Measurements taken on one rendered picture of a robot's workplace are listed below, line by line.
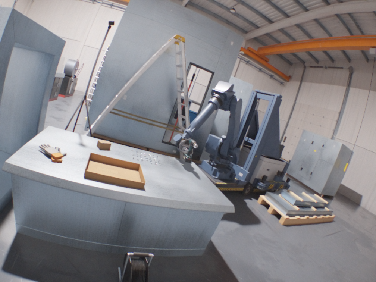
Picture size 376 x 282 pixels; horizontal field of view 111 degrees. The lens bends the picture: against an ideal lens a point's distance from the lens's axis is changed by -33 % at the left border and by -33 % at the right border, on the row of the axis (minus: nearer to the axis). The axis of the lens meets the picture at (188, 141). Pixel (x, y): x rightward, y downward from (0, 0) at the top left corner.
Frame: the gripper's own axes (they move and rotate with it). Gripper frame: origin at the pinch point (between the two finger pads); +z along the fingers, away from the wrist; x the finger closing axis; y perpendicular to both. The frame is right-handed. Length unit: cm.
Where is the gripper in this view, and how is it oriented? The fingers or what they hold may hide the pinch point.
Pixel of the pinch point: (189, 152)
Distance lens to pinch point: 205.5
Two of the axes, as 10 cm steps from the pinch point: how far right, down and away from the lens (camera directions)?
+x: -9.0, -2.6, -3.6
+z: 2.9, 2.8, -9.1
